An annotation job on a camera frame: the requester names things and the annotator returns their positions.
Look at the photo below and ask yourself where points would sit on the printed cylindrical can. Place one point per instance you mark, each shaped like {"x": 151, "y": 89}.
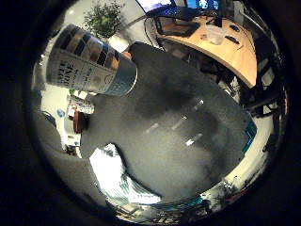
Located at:
{"x": 87, "y": 67}

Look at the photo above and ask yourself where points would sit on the white striped cloth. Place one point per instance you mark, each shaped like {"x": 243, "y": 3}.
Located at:
{"x": 113, "y": 175}

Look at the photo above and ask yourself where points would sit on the white tape strip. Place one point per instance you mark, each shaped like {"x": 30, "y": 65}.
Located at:
{"x": 193, "y": 140}
{"x": 198, "y": 104}
{"x": 152, "y": 128}
{"x": 179, "y": 123}

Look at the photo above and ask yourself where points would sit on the round wooden board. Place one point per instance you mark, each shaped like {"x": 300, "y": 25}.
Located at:
{"x": 127, "y": 55}

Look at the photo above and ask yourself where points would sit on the white box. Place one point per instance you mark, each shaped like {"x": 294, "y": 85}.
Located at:
{"x": 70, "y": 132}

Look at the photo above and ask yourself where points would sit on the clear plastic container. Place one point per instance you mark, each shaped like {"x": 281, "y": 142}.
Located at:
{"x": 215, "y": 35}

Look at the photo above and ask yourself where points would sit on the curved wooden desk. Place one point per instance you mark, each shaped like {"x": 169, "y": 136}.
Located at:
{"x": 238, "y": 59}

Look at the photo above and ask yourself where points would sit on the tall bushy potted plant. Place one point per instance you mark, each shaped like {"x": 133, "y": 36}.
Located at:
{"x": 104, "y": 19}

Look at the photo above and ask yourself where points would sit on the laptop with lit screen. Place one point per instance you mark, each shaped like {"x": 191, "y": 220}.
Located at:
{"x": 169, "y": 8}

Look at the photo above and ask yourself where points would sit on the black remote control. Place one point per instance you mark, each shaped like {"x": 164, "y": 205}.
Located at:
{"x": 232, "y": 39}

